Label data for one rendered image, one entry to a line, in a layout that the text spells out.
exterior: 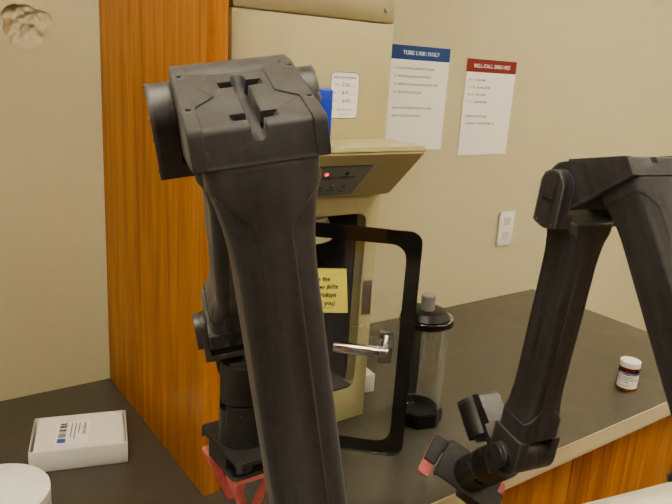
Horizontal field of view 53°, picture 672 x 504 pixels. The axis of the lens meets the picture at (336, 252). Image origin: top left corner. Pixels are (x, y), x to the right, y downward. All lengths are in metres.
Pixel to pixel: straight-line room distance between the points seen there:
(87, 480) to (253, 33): 0.78
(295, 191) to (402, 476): 0.95
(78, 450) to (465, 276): 1.33
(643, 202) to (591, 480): 1.00
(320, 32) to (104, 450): 0.80
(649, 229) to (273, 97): 0.48
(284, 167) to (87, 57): 1.12
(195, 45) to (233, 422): 0.52
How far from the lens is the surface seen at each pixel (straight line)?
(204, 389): 1.10
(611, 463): 1.71
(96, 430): 1.32
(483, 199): 2.15
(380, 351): 1.08
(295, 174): 0.37
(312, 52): 1.17
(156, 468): 1.27
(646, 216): 0.77
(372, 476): 1.26
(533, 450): 0.99
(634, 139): 2.76
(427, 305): 1.34
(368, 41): 1.23
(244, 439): 0.83
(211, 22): 0.98
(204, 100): 0.39
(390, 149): 1.13
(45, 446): 1.30
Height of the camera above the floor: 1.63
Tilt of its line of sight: 15 degrees down
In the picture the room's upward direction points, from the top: 4 degrees clockwise
